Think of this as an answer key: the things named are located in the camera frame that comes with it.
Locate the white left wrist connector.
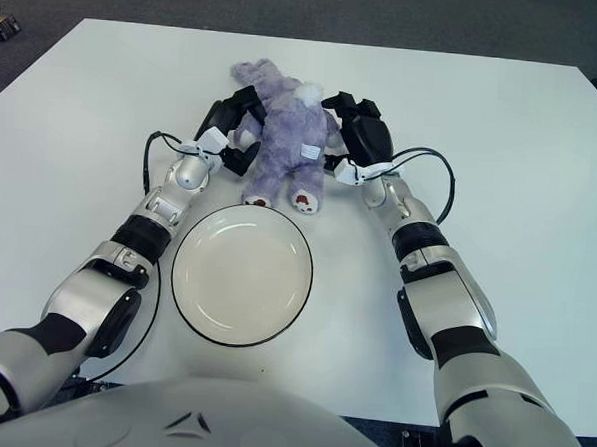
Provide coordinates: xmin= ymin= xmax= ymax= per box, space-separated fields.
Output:
xmin=179 ymin=125 xmax=230 ymax=157

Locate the purple plush bear doll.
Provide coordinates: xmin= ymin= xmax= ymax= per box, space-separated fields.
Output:
xmin=222 ymin=57 xmax=346 ymax=219

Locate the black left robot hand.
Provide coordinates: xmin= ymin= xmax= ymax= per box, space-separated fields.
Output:
xmin=195 ymin=82 xmax=270 ymax=179

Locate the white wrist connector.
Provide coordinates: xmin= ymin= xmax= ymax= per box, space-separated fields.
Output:
xmin=179 ymin=125 xmax=230 ymax=157
xmin=333 ymin=157 xmax=398 ymax=189

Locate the grey robot torso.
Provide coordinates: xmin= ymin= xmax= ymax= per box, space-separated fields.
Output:
xmin=0 ymin=367 xmax=406 ymax=447

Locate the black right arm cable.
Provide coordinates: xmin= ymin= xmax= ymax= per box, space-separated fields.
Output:
xmin=373 ymin=145 xmax=459 ymax=226

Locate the white plate with black rim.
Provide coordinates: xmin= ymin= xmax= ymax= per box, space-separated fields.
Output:
xmin=167 ymin=200 xmax=318 ymax=350

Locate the white right wrist connector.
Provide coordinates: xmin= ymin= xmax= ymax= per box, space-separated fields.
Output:
xmin=333 ymin=157 xmax=398 ymax=189

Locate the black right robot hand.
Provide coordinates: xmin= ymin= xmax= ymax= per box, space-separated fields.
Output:
xmin=316 ymin=89 xmax=397 ymax=175

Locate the black and yellow box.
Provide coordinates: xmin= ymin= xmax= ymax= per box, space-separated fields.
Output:
xmin=0 ymin=15 xmax=23 ymax=40

